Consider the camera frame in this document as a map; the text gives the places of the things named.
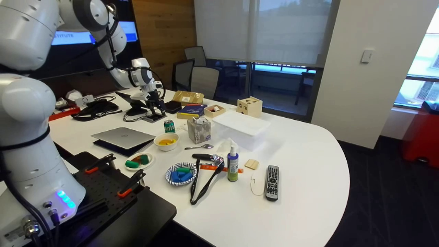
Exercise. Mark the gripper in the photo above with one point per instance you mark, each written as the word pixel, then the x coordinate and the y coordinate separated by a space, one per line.
pixel 153 95

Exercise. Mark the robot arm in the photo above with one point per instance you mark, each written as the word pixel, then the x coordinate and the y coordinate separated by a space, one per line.
pixel 27 113

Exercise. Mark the green soda can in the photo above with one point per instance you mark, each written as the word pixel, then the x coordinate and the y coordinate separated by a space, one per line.
pixel 169 127

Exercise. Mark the black wallet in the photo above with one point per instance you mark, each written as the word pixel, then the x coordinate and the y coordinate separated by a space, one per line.
pixel 172 106

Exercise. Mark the black desk device with stand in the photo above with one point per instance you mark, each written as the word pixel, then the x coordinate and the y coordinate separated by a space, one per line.
pixel 135 110

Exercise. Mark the tan cardboard box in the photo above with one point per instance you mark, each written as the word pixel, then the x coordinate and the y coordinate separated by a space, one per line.
pixel 188 97

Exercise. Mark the yellow toy food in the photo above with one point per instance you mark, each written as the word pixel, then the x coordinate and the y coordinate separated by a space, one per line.
pixel 166 141

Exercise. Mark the blue and yellow book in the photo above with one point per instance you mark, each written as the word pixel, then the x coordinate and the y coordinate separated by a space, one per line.
pixel 192 111

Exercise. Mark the white bowl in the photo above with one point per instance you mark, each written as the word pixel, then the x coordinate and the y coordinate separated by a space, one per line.
pixel 166 146

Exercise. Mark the silver laptop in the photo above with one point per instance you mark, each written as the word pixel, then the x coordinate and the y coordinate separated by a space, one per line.
pixel 123 136

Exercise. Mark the grey patterned tissue box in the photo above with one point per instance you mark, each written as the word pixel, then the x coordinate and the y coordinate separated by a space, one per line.
pixel 199 132

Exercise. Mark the green toy block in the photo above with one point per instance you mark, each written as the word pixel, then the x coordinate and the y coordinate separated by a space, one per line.
pixel 144 159

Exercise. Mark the brown toy piece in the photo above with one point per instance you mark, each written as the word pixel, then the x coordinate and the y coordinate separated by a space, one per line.
pixel 136 159

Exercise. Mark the group of office chairs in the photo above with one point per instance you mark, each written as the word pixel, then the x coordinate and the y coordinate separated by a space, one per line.
pixel 204 80

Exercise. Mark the dark blue folder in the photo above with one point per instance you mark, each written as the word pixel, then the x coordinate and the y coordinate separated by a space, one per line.
pixel 120 151

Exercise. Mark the small open wooden box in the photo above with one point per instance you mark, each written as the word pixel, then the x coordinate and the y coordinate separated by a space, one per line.
pixel 214 112

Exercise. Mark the small white plate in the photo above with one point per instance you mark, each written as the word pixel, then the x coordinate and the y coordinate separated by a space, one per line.
pixel 148 166

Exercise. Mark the green toy cylinder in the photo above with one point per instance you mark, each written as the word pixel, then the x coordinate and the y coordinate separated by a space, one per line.
pixel 131 164

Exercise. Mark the silver spoon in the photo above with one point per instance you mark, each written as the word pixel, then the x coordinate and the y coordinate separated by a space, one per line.
pixel 206 146

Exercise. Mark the green toy bar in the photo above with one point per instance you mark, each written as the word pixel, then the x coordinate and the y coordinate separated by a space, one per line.
pixel 183 169

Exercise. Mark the blue toy blocks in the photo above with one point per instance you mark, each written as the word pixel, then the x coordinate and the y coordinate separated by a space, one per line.
pixel 181 176

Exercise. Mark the white power adapter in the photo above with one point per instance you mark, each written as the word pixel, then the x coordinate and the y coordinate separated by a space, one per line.
pixel 85 100

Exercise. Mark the blue patterned paper plate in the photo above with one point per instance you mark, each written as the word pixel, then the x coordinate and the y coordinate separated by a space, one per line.
pixel 169 181

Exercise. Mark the black and orange clamp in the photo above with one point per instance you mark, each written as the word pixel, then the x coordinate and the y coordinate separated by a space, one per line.
pixel 99 163
pixel 132 183

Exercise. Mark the orange ruler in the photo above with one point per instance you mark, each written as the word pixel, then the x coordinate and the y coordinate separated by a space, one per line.
pixel 209 167

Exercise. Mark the white faceted object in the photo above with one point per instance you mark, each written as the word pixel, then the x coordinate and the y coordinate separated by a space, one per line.
pixel 73 95

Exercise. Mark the clear plastic lidded container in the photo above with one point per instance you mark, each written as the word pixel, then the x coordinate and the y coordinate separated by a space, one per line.
pixel 240 128

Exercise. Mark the black tongs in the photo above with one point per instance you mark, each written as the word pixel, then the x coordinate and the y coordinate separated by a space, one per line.
pixel 196 185

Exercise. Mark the wooden shape sorter box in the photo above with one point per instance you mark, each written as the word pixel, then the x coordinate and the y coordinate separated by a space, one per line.
pixel 249 108

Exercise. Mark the red box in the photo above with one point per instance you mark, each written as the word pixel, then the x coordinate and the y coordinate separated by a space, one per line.
pixel 63 114

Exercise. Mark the blue and green spray bottle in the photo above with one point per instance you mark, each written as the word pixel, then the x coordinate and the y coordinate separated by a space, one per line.
pixel 233 168

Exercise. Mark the small wooden block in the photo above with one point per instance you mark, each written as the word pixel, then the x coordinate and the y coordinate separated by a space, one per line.
pixel 251 164

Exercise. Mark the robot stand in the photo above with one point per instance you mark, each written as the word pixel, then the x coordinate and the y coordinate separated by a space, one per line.
pixel 113 212

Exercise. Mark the white oval lid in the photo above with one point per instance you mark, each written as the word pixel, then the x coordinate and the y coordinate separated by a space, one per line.
pixel 257 183

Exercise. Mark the grey remote control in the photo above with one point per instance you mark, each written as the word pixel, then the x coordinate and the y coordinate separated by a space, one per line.
pixel 272 183

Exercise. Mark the window with roller blinds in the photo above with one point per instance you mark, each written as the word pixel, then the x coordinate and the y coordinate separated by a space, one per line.
pixel 274 31

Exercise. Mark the red bin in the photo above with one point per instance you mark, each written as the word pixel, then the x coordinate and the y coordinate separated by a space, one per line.
pixel 422 137

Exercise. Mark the side window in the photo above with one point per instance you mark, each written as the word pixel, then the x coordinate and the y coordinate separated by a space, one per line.
pixel 422 68

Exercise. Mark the grey flat base plate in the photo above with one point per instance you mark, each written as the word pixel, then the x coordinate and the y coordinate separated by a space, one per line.
pixel 154 119

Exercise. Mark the wall display screen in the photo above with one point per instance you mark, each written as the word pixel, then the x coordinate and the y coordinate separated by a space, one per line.
pixel 75 51

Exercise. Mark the wall switch plate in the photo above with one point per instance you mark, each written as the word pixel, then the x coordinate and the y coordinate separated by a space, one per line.
pixel 367 56

